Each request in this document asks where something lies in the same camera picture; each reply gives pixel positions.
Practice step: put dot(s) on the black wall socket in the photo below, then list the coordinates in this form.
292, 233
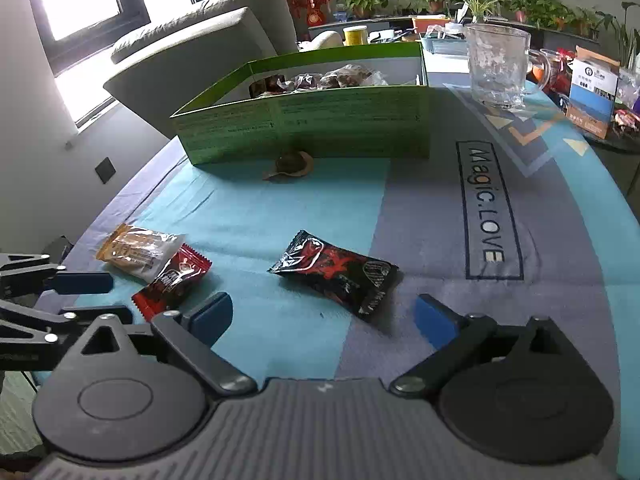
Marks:
105, 170

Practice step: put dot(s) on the tall broad-leaf plant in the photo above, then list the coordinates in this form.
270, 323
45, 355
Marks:
625, 35

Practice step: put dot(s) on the small brown snack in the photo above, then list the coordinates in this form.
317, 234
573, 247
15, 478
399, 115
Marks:
290, 165

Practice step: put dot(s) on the clear plastic cup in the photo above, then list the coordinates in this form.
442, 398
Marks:
554, 67

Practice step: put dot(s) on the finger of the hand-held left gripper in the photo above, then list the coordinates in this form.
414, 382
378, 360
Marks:
85, 316
85, 282

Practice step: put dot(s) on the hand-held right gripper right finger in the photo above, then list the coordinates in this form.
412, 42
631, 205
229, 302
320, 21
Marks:
435, 320

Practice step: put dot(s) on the black and red snack packet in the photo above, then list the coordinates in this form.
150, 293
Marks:
335, 272

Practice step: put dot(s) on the spider plant in vase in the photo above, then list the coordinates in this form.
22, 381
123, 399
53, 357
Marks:
477, 2

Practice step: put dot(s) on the clear glass mug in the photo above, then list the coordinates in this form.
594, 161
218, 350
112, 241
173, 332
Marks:
497, 70

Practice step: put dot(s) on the grey sofa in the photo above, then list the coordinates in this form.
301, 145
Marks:
200, 55

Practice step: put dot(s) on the teal patterned tablecloth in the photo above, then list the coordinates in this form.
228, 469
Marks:
300, 200

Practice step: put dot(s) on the orange and white snack packet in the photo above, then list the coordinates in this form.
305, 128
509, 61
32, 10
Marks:
135, 250

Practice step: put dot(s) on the pink wrapped snacks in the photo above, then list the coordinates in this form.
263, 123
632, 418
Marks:
625, 121

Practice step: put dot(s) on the teal plastic basket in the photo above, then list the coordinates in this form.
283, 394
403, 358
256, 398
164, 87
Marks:
442, 44

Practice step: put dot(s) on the pile of dark snack packets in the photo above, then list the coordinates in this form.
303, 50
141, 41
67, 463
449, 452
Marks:
320, 80

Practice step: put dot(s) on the white and blue carton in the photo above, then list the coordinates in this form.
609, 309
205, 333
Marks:
592, 95

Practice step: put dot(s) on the dark framed window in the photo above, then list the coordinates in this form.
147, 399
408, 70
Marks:
80, 5

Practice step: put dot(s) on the yellow can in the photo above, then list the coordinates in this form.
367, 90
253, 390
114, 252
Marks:
356, 36

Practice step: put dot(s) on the dark television cabinet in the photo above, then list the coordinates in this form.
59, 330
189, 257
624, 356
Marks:
390, 25

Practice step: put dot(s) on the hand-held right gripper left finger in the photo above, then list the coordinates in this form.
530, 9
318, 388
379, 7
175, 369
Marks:
215, 317

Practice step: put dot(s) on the green cardboard box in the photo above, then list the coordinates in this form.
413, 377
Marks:
310, 120

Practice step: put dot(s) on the orange storage box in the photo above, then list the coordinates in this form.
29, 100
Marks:
427, 25

